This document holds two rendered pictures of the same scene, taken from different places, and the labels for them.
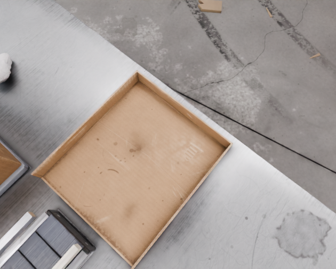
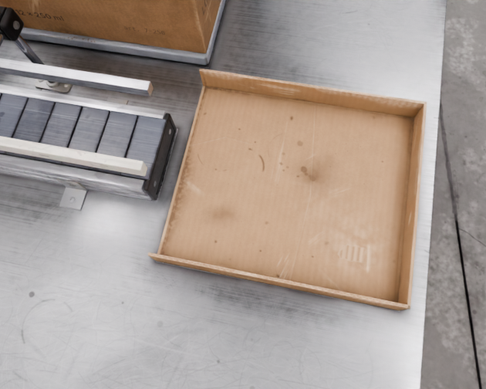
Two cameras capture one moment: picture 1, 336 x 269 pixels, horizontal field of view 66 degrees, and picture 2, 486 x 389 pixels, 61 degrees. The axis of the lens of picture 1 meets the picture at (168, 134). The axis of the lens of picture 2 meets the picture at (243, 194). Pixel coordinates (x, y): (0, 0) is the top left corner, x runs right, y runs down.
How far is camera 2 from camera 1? 0.08 m
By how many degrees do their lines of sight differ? 21
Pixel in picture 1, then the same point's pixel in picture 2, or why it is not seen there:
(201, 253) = (219, 345)
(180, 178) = (305, 258)
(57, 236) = (145, 142)
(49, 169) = (218, 87)
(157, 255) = (185, 283)
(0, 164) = (190, 26)
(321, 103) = not seen: outside the picture
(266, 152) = not seen: outside the picture
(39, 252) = (117, 134)
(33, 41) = not seen: outside the picture
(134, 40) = not seen: outside the picture
